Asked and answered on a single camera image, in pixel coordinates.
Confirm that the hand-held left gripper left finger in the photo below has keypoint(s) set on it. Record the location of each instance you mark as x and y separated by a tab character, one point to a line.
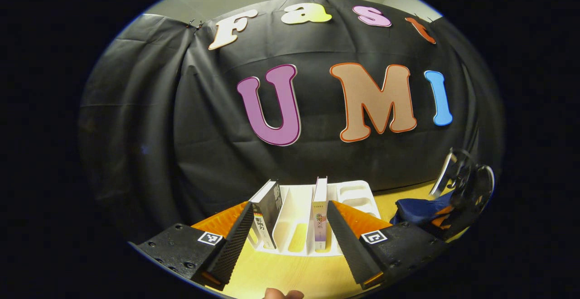
181	249

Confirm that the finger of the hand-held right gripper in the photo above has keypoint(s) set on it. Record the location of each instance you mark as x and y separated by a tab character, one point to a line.
442	219

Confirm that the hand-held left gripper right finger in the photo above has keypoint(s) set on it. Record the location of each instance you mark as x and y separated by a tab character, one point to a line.
398	244

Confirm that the blue schoolbag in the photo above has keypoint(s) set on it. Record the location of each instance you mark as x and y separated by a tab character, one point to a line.
417	210

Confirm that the pink book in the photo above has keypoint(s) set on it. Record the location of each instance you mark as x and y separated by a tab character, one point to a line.
320	217

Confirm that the black book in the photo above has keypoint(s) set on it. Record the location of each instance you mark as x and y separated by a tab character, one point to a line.
267	213

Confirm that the white plastic bookshelf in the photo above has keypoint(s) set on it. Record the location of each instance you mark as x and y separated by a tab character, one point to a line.
294	217

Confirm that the black backdrop cloth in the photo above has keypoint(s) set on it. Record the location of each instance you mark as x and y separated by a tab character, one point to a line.
181	108

